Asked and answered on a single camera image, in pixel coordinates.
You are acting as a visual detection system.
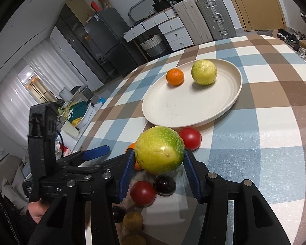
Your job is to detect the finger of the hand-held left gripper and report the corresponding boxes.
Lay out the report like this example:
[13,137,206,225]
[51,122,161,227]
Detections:
[55,145,111,167]
[66,157,121,182]

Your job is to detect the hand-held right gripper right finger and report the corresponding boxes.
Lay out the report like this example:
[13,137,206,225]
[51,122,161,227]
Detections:
[184,149,292,245]

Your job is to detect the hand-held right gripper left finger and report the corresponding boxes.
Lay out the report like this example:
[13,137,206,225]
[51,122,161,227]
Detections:
[27,150,136,245]

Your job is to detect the red tomato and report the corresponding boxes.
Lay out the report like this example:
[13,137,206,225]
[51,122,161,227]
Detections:
[130,180,157,206]
[178,128,202,151]

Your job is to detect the orange mandarin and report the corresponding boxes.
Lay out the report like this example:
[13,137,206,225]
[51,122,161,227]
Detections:
[166,68,184,86]
[125,143,143,171]

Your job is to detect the dark purple plum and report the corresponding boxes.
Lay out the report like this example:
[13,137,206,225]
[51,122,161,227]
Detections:
[112,205,128,224]
[153,175,176,197]

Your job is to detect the green yellow guava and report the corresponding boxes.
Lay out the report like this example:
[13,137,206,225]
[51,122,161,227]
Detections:
[134,126,185,175]

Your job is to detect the brown walnut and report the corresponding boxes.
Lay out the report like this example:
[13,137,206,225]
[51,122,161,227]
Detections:
[121,233,147,245]
[123,211,144,233]

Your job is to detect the cream round plate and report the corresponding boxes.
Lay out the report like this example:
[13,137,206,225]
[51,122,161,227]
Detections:
[142,58,243,129]

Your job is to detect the pale yellow guava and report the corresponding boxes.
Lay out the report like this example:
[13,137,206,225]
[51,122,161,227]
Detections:
[191,59,217,86]

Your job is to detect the person's left forearm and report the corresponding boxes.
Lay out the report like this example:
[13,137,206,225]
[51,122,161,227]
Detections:
[0,194,39,245]

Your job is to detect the person's left hand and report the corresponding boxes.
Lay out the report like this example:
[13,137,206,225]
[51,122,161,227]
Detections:
[28,198,51,224]

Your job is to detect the white plastic tub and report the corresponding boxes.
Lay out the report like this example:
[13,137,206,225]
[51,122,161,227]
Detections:
[60,102,96,138]

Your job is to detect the white curtain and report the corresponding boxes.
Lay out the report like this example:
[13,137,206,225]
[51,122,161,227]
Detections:
[0,38,59,146]

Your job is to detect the teal bag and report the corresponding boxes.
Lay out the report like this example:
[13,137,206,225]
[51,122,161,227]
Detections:
[68,101,90,123]

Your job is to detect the beige sofa cushion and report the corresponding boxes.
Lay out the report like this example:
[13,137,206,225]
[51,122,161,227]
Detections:
[0,154,28,210]

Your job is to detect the white tall cabinet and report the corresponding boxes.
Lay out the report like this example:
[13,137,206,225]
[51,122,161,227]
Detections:
[50,27,104,92]

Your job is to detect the checked tablecloth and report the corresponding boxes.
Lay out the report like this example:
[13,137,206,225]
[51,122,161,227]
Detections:
[79,34,306,245]

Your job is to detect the dark glass cabinet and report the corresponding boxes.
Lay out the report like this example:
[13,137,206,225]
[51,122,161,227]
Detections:
[55,4,110,82]

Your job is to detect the grey refrigerator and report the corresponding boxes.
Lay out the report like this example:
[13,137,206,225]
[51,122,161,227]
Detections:
[84,7,139,76]

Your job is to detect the woven laundry basket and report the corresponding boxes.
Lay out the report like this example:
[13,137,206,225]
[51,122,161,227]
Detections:
[140,34,167,58]

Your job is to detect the large cardboard box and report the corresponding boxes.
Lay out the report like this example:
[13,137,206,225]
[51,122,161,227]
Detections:
[66,0,95,22]

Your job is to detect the white desk with drawers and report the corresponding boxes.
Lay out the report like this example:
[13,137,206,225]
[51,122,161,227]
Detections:
[123,9,179,42]

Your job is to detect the white drawer unit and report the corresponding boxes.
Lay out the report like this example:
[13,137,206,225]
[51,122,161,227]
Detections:
[158,19,194,51]

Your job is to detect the beige suitcase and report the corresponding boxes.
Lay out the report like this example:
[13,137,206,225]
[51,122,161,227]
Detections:
[173,0,213,46]

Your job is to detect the silver suitcase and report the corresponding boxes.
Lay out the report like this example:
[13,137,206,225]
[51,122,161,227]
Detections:
[196,0,237,41]

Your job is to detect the pile of shoes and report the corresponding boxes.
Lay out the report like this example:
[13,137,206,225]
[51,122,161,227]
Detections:
[277,28,306,72]

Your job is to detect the wooden door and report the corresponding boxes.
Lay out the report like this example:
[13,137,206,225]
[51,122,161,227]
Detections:
[221,0,292,32]

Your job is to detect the grey oval frame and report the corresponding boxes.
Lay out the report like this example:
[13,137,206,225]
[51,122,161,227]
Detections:
[128,0,159,23]

